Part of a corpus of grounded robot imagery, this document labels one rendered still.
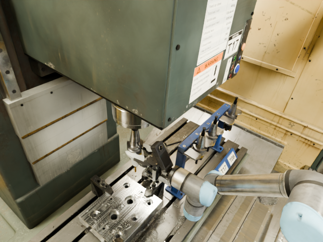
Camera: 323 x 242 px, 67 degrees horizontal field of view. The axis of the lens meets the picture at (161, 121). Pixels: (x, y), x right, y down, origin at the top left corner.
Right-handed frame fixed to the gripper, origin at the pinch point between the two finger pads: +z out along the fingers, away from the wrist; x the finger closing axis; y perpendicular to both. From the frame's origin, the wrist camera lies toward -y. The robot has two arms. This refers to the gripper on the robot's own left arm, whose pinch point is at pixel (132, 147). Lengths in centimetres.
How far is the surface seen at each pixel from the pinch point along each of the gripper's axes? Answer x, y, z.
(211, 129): 33.7, 2.7, -18.6
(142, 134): 72, 71, 50
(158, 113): -13.5, -33.2, -19.2
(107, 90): -12.6, -32.0, -1.4
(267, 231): 45, 62, -62
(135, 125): -6.2, -18.2, -6.2
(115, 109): -7.8, -21.9, 0.7
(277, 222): 54, 62, -65
